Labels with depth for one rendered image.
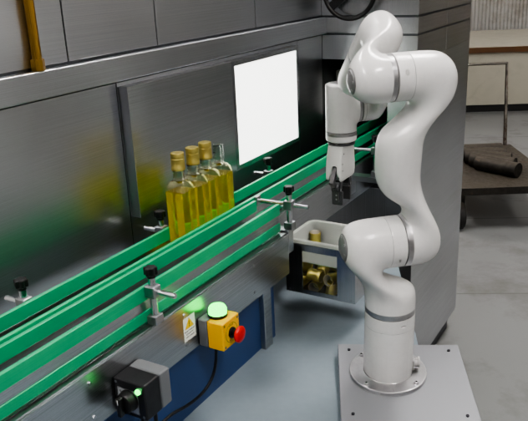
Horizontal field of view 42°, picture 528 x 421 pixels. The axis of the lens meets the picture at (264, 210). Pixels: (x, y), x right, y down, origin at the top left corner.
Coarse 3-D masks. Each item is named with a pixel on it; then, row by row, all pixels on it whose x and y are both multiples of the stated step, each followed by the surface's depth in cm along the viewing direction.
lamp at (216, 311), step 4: (212, 304) 161; (216, 304) 160; (220, 304) 160; (224, 304) 161; (208, 308) 161; (212, 308) 159; (216, 308) 159; (220, 308) 159; (224, 308) 160; (208, 312) 161; (212, 312) 159; (216, 312) 159; (220, 312) 159; (224, 312) 160; (208, 316) 161; (212, 316) 160; (216, 316) 159; (220, 316) 159; (224, 316) 160
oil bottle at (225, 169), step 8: (216, 168) 185; (224, 168) 186; (224, 176) 186; (232, 176) 189; (224, 184) 186; (232, 184) 190; (224, 192) 187; (232, 192) 190; (224, 200) 187; (232, 200) 191; (224, 208) 188
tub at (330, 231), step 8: (304, 224) 211; (312, 224) 214; (320, 224) 213; (328, 224) 212; (336, 224) 211; (344, 224) 210; (296, 232) 206; (304, 232) 210; (328, 232) 212; (336, 232) 211; (296, 240) 200; (304, 240) 199; (328, 240) 213; (336, 240) 212; (336, 248) 194
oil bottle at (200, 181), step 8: (192, 176) 176; (200, 176) 177; (200, 184) 176; (208, 184) 180; (200, 192) 177; (208, 192) 180; (200, 200) 177; (208, 200) 180; (200, 208) 178; (208, 208) 181; (200, 216) 178; (208, 216) 181; (200, 224) 179
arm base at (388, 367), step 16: (368, 320) 166; (368, 336) 167; (384, 336) 164; (400, 336) 164; (368, 352) 169; (384, 352) 166; (400, 352) 166; (352, 368) 175; (368, 368) 171; (384, 368) 168; (400, 368) 168; (416, 368) 174; (368, 384) 169; (384, 384) 169; (400, 384) 169; (416, 384) 168
